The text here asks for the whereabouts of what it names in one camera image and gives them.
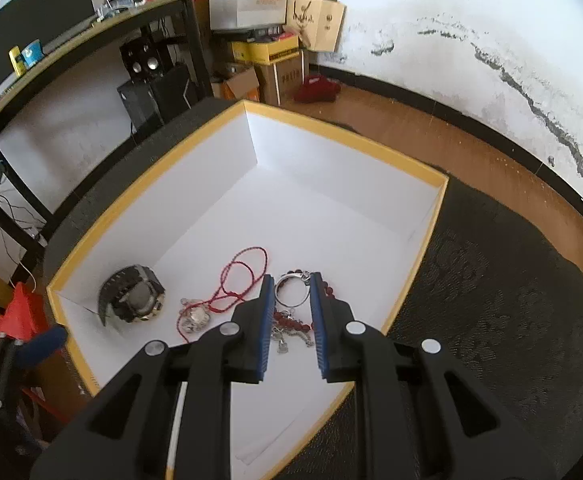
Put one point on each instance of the brown kraft paper bag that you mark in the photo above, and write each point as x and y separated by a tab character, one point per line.
316	22

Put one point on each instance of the yellow bottle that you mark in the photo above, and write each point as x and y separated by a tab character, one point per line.
17	61

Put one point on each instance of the black speaker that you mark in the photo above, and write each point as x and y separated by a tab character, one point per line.
145	60

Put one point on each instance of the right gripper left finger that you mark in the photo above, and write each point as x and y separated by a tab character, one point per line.
167	412

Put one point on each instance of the brown cardboard box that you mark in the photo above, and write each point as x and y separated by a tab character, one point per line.
280	81

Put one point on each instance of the yellow white cardboard box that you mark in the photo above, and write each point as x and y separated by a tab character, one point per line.
203	208

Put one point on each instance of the red cloth on floor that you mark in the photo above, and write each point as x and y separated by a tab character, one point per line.
317	88

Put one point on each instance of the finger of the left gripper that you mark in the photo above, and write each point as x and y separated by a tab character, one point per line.
41	347

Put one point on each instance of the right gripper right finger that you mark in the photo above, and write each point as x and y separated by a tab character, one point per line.
419	412

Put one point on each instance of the curved desk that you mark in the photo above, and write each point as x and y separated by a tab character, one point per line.
75	51

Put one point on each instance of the black wristwatch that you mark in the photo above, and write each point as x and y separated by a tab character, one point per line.
132	294

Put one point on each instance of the open cardboard box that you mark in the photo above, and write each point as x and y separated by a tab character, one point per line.
236	82

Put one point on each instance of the dark floral patterned mat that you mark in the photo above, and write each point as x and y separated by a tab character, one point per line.
496	294

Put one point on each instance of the red string necklace silver pendant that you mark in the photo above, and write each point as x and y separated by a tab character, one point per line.
237	280

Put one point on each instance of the yellow box on stack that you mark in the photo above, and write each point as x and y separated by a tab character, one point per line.
266	53

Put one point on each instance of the blue cup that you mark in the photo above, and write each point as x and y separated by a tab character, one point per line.
33	53

